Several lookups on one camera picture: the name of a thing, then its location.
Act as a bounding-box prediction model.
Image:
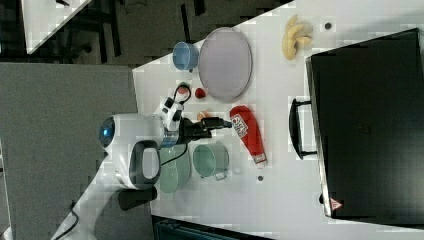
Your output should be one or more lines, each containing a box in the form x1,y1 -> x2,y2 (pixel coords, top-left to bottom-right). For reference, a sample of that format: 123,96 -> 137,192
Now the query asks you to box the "blue bowl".
172,42 -> 199,70

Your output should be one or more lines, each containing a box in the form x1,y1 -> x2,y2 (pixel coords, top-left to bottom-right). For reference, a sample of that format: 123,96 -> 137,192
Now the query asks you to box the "toy orange slice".
196,111 -> 211,121

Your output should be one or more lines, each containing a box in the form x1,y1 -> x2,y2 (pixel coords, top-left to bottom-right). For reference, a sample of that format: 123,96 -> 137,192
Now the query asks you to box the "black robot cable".
159,83 -> 193,167

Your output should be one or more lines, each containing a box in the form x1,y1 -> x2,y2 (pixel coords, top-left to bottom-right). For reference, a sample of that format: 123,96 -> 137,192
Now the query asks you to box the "red ketchup bottle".
230,105 -> 267,169

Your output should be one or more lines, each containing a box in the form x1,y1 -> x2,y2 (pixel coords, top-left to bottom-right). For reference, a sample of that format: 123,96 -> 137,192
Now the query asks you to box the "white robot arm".
51,113 -> 232,240

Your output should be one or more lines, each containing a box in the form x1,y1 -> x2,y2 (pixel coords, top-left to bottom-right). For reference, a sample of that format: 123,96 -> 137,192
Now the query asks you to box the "small red strawberry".
195,88 -> 206,99

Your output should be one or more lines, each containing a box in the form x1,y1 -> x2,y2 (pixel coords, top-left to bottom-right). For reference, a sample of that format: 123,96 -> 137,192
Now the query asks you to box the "green mug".
193,143 -> 229,181

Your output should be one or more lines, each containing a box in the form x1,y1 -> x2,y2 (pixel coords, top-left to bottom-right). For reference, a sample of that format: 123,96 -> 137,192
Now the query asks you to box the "green plastic strainer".
159,145 -> 191,194

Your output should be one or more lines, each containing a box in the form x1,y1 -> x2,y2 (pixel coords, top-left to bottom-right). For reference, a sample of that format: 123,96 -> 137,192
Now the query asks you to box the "black toaster oven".
305,28 -> 424,229

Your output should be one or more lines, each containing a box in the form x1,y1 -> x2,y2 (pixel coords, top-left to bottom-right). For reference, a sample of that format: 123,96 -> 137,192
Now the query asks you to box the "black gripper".
178,117 -> 231,144

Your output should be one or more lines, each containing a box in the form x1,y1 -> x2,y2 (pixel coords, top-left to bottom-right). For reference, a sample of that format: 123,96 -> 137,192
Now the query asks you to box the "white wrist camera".
155,97 -> 184,131

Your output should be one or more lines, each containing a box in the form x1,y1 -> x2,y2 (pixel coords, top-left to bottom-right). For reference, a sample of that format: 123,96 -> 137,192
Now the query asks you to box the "toy strawberry with leaves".
177,82 -> 190,95

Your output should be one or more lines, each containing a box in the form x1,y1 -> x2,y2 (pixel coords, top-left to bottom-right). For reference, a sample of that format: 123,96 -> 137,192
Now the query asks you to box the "black cylinder lower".
118,187 -> 157,211

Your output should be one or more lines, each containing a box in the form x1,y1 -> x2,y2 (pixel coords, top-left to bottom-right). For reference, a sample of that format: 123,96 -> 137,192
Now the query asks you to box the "toy banana bunch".
282,14 -> 313,60

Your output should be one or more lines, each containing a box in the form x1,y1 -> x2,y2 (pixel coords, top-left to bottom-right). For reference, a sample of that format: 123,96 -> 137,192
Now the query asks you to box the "purple plate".
198,27 -> 252,102

